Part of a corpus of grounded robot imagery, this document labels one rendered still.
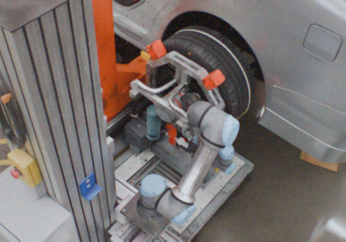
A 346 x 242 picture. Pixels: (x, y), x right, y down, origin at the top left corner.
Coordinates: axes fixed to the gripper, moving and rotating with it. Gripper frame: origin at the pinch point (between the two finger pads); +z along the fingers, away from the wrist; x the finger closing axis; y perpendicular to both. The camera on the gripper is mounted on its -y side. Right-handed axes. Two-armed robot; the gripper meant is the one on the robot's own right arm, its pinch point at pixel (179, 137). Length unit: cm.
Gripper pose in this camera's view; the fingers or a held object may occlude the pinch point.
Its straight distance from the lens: 227.8
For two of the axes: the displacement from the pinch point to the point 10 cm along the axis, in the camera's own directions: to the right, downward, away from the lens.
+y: 0.8, -6.5, -7.6
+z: -7.9, -5.0, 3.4
